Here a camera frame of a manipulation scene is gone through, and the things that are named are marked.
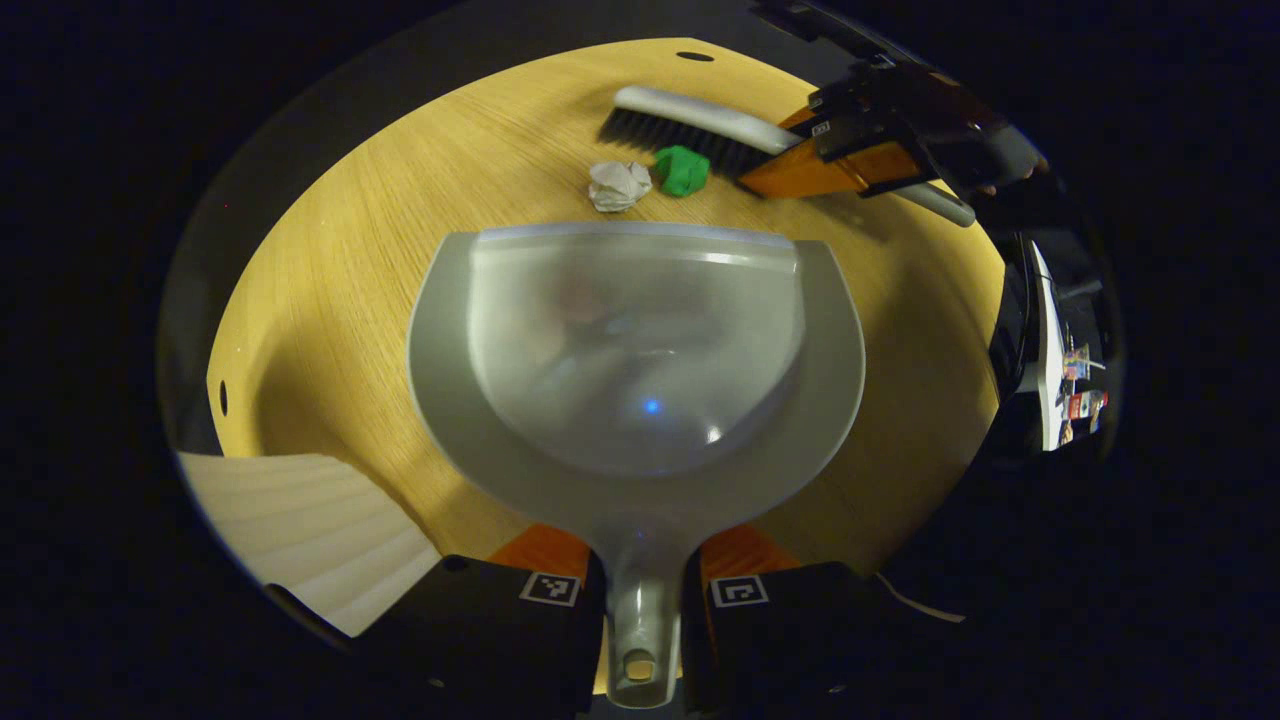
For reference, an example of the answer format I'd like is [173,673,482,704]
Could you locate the white plastic dustpan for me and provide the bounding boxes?
[407,222,867,709]

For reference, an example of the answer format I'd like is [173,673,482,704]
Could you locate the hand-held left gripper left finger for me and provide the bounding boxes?
[350,522,609,720]

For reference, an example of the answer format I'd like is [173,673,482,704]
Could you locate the white paper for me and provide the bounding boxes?
[588,160,653,213]

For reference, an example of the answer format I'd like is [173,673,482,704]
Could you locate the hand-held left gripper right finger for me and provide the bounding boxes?
[683,522,926,716]

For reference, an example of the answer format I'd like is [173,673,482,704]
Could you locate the small grey broom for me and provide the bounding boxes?
[598,85,977,228]

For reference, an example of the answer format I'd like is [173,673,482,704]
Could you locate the white furniture panel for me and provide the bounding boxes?
[1018,238,1066,453]

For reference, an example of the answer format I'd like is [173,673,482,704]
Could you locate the colourful small boxes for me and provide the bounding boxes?
[1062,343,1109,446]

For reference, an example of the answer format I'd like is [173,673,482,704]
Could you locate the green scrap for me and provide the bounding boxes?
[653,145,711,198]

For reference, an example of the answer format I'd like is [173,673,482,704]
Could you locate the white cable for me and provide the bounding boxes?
[878,573,968,624]

